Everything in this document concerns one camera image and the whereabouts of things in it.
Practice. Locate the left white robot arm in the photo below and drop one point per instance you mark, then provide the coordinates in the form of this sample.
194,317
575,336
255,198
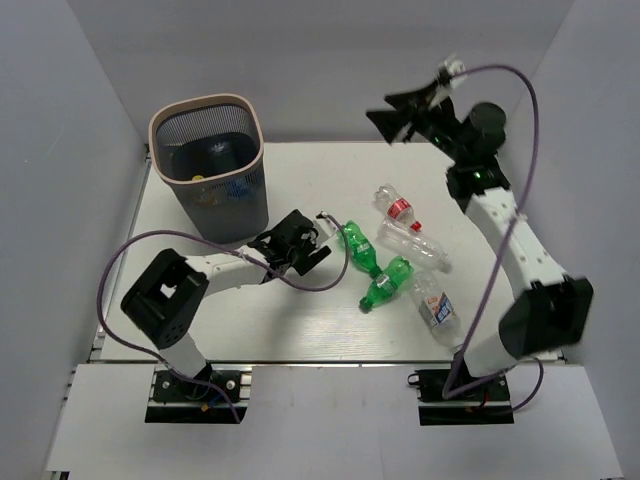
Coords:
165,298

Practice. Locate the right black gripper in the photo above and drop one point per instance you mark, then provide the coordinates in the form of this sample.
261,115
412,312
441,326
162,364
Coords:
391,122

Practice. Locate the grey mesh waste bin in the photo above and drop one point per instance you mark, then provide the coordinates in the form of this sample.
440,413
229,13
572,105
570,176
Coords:
219,137

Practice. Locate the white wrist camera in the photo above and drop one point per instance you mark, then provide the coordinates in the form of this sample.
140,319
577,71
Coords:
449,69
326,228

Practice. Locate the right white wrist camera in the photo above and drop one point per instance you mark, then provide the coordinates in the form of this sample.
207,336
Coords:
449,69

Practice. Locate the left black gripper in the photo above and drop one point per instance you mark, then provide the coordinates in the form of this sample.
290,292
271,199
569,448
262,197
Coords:
306,263

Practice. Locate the clear unlabelled bottle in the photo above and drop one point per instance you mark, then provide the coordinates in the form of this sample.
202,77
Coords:
415,246

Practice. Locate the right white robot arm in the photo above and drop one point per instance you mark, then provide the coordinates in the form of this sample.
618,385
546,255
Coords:
550,307

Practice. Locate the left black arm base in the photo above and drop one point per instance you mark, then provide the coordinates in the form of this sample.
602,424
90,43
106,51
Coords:
172,401

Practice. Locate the white blue label bottle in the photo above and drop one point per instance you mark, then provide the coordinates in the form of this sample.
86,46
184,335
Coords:
436,310

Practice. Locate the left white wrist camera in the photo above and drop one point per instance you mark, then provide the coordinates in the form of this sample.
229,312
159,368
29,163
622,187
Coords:
326,228

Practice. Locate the green bottle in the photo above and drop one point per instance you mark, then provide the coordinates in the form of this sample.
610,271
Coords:
383,288
361,251

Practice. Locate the red label clear bottle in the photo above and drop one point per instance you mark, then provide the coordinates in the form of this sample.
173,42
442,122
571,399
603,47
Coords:
389,202

